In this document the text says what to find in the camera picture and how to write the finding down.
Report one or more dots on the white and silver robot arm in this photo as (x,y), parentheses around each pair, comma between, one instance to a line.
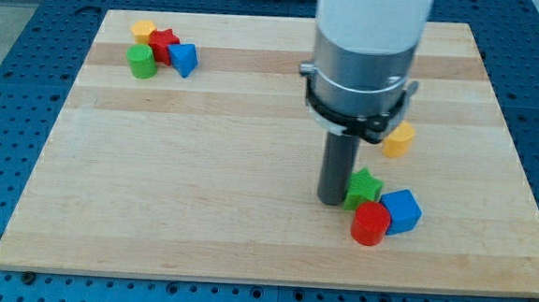
(363,52)

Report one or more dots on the green star block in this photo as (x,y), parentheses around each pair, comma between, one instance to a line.
(363,187)

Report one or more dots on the red cylinder block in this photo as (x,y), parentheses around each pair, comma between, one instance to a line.
(370,223)

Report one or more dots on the wooden board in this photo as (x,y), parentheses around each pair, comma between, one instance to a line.
(214,177)

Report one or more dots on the yellow cylinder block right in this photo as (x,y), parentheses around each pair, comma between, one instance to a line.
(399,141)

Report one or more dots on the blue cube block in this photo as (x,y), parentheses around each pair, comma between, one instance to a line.
(404,211)

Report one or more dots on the red star block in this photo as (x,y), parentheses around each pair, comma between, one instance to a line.
(159,41)

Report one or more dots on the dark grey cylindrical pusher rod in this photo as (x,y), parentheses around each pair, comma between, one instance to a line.
(340,153)

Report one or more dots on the green cylinder block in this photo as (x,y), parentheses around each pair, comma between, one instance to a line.
(141,61)

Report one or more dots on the blue triangle block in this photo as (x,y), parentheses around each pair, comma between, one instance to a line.
(184,58)

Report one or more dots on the yellow hexagon block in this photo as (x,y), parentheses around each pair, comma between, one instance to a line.
(141,31)

